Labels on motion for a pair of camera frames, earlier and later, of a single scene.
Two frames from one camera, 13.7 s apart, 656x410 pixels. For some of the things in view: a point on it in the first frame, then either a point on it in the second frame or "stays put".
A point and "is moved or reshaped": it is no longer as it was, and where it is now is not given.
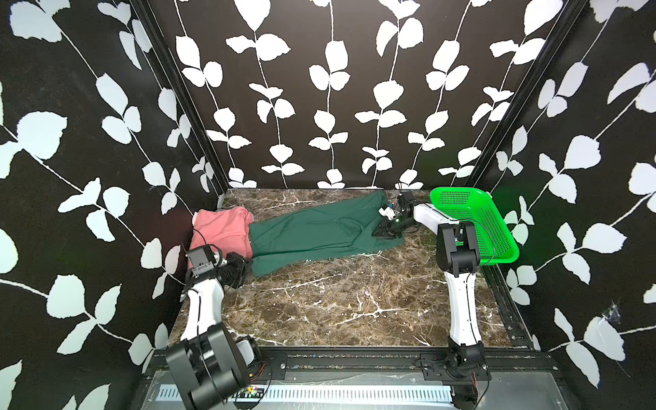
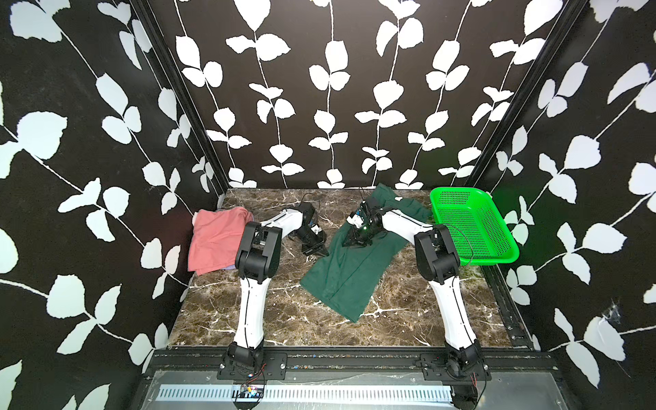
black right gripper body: (392, 227) → (362, 235)
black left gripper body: (232, 270) → (310, 243)
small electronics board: (253, 390) stays put
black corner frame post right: (568, 13) stays put
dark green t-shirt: (337, 226) is moved or reshaped
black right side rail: (518, 331) stays put
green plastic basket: (496, 243) stays put
